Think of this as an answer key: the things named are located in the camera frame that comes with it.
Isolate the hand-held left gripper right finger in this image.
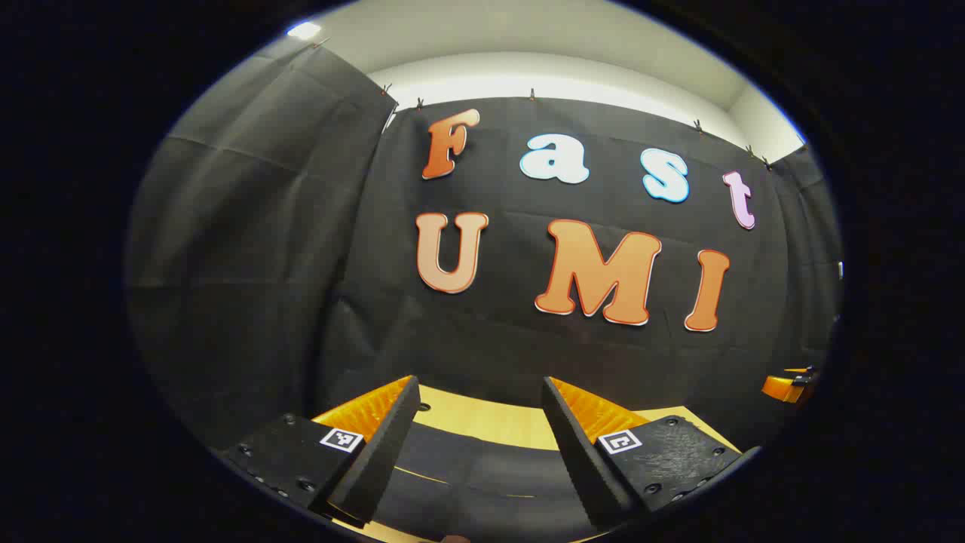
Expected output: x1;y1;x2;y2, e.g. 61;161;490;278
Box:
541;376;762;532

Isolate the row of backdrop clips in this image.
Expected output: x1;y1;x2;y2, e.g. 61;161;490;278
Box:
315;36;774;168

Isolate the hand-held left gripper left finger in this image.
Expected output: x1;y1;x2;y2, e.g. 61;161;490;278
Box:
219;375;421;529

